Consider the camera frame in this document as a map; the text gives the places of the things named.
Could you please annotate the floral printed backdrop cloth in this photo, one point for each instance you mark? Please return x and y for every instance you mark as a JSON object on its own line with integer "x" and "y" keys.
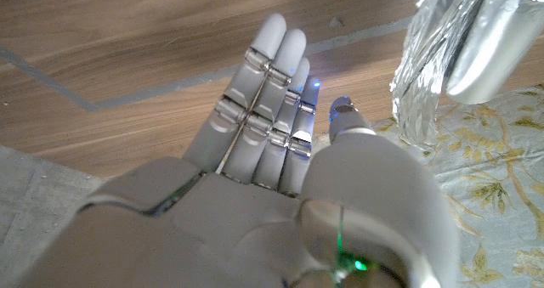
{"x": 489, "y": 186}

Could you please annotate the aluminum foil roll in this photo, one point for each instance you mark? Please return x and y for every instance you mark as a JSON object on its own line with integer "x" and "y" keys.
{"x": 459, "y": 54}

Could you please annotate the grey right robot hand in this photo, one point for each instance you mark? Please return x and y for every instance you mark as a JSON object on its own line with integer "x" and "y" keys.
{"x": 255, "y": 211}

